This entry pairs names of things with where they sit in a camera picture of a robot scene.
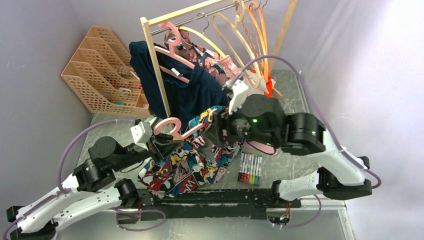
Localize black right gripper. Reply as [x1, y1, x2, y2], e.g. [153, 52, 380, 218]
[203, 96, 279, 148]

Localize pink plastic hanger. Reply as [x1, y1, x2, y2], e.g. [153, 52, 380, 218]
[152, 117, 277, 156]
[153, 21, 195, 84]

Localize comic print shorts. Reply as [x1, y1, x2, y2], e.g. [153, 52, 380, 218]
[137, 105, 246, 200]

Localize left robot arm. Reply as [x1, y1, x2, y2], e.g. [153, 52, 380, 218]
[3, 133, 184, 240]

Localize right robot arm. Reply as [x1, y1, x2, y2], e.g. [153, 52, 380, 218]
[203, 94, 373, 207]

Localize navy blue shorts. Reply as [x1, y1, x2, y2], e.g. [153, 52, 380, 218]
[129, 40, 228, 130]

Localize pink patterned shorts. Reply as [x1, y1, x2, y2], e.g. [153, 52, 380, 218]
[176, 29, 239, 85]

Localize light blue stapler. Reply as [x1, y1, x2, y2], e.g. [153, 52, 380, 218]
[144, 114, 161, 129]

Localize pack of coloured markers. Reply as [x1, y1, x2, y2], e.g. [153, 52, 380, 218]
[237, 152, 263, 186]

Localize orange cloth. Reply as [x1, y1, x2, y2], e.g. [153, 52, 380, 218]
[248, 69, 276, 98]

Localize peach plastic file organizer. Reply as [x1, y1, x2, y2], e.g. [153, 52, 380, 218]
[61, 26, 151, 118]

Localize wooden clothes rack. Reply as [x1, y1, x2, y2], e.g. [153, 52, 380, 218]
[140, 0, 298, 117]

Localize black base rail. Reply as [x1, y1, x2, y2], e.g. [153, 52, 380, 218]
[119, 188, 302, 220]

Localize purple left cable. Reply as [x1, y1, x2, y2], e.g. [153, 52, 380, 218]
[1, 119, 137, 240]

